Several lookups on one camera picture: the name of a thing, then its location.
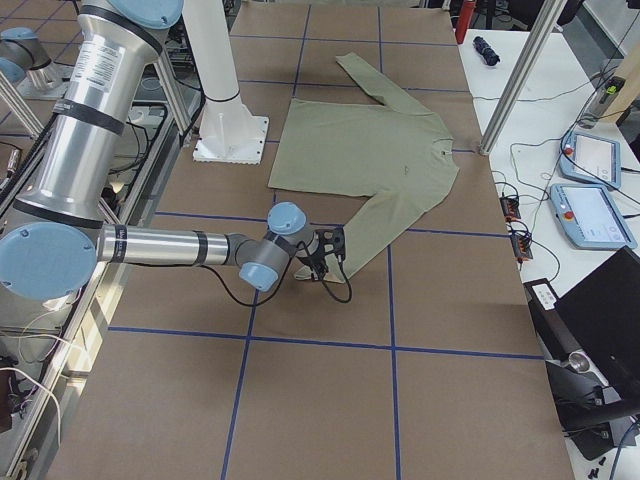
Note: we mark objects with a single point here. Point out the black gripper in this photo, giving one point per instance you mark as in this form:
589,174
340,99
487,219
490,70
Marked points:
316,261

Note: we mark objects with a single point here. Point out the dark folded umbrella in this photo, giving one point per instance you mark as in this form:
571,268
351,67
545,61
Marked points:
488,54

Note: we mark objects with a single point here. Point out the red cylinder bottle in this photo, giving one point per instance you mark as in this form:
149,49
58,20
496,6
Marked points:
466,11

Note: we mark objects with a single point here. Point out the lower orange connector box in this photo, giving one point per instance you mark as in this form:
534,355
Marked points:
521,245

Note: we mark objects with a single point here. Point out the upper orange connector box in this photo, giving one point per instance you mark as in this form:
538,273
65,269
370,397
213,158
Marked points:
510,208

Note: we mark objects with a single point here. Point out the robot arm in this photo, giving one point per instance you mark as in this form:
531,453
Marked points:
56,234

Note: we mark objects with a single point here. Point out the upper blue teach pendant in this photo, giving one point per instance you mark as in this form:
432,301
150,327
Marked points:
588,158

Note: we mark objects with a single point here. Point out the grey arm base joint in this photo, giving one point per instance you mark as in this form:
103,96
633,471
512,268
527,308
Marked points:
28,66

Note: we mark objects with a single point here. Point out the orange connector box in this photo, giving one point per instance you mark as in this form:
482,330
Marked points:
510,208
521,245

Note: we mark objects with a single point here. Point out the blue teach pendant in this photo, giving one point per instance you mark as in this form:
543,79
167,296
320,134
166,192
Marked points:
590,218
588,158

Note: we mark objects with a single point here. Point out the lower blue teach pendant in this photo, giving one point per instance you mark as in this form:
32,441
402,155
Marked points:
590,218

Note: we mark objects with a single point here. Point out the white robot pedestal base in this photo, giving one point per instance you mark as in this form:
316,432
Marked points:
228,131

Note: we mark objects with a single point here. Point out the green long-sleeve shirt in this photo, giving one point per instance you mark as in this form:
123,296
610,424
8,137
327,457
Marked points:
394,152

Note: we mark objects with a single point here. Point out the black laptop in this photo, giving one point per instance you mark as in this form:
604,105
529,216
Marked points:
599,316

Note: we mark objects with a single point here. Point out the aluminium frame post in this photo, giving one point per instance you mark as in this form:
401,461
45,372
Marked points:
535,42

